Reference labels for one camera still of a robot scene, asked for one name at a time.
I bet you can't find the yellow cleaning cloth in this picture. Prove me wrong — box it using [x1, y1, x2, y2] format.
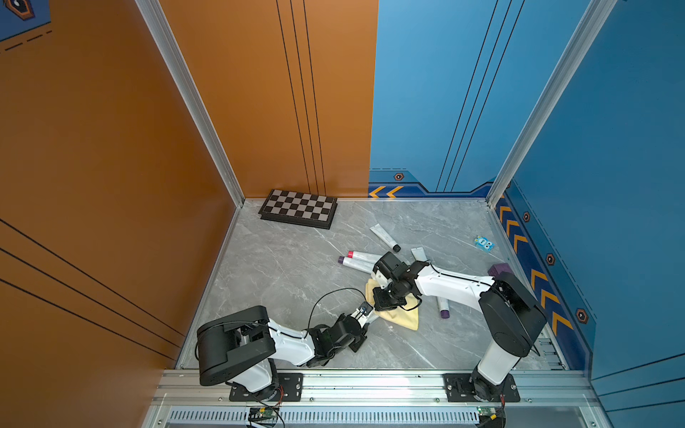
[365, 278, 419, 331]

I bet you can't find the white tube green cap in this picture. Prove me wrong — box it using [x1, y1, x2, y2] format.
[411, 247, 429, 261]

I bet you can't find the white toothpaste tube purple cap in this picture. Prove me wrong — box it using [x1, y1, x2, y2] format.
[437, 297, 451, 319]

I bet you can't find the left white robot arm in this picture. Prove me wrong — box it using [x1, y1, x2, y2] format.
[196, 301, 377, 395]

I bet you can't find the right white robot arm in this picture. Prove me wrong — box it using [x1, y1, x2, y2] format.
[372, 253, 547, 401]

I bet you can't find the white tube pink cap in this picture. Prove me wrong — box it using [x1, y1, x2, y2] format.
[347, 251, 382, 265]

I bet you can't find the white tube black cap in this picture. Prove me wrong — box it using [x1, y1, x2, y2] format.
[370, 224, 401, 253]

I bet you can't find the teal small toy card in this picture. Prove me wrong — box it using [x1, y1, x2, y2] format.
[474, 236, 495, 253]

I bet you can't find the purple cube box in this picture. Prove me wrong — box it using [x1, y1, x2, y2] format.
[488, 263, 514, 277]

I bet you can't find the folding chessboard box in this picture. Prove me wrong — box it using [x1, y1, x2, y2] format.
[259, 189, 338, 229]

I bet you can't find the left green circuit board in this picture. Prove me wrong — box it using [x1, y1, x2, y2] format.
[247, 407, 280, 427]

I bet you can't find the green circuit board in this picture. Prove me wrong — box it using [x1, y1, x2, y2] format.
[247, 407, 280, 427]
[476, 408, 507, 428]

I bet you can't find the right green circuit board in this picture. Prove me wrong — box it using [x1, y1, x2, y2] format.
[476, 408, 507, 428]

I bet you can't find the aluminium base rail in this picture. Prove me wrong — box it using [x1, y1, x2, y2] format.
[142, 369, 610, 427]

